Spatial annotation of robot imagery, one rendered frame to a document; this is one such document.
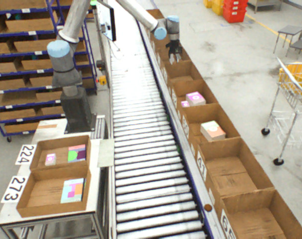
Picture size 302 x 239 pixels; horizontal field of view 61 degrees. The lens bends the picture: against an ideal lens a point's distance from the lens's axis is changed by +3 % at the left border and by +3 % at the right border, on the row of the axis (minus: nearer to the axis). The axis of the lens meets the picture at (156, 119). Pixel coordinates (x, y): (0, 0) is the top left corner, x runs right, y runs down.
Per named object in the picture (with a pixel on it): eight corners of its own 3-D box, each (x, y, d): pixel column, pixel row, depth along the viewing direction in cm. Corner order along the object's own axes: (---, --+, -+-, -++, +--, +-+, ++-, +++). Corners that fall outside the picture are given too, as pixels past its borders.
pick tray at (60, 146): (42, 150, 201) (37, 141, 195) (91, 143, 205) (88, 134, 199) (33, 178, 179) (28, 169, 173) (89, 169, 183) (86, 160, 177)
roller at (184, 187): (114, 199, 168) (113, 194, 165) (190, 186, 173) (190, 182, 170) (114, 206, 164) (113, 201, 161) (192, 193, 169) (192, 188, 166)
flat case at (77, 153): (68, 166, 184) (67, 165, 183) (69, 148, 199) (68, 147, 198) (87, 162, 186) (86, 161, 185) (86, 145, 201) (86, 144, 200)
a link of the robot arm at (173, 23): (165, 15, 197) (178, 13, 197) (166, 32, 204) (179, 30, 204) (167, 18, 189) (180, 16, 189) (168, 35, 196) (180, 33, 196)
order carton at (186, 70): (163, 78, 260) (163, 63, 249) (191, 75, 263) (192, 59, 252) (171, 98, 229) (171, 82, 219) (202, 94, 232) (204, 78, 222)
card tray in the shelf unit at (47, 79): (32, 86, 285) (29, 78, 279) (37, 73, 308) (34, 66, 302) (70, 82, 289) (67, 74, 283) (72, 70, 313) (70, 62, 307)
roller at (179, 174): (113, 183, 178) (112, 179, 175) (185, 172, 184) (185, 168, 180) (114, 189, 174) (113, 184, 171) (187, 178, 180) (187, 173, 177)
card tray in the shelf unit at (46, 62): (24, 69, 273) (20, 60, 267) (32, 58, 297) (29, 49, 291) (63, 67, 276) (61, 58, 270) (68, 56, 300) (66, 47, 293)
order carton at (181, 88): (171, 98, 229) (171, 82, 219) (202, 94, 232) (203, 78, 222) (181, 125, 199) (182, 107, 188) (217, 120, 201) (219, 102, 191)
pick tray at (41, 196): (35, 180, 178) (30, 171, 171) (91, 174, 179) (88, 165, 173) (21, 218, 155) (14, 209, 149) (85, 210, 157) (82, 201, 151)
